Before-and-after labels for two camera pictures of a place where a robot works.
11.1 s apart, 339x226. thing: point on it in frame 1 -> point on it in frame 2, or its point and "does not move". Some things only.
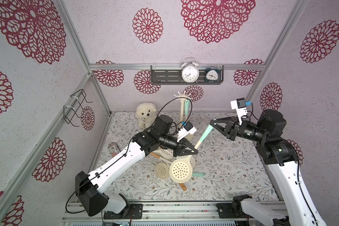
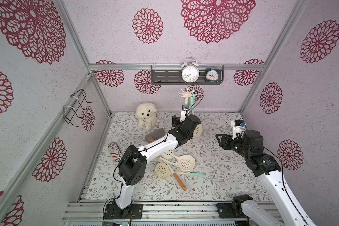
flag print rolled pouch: [114, 149] does not move
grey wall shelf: [172, 75] does not move
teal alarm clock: [212, 74] does not move
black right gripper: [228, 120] -> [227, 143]
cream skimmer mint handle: [181, 170] -> [198, 131]
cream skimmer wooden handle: [182, 157] -> [163, 170]
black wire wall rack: [69, 111] does not move
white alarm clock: [190, 72] does not move
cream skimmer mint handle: [198, 174] does not move
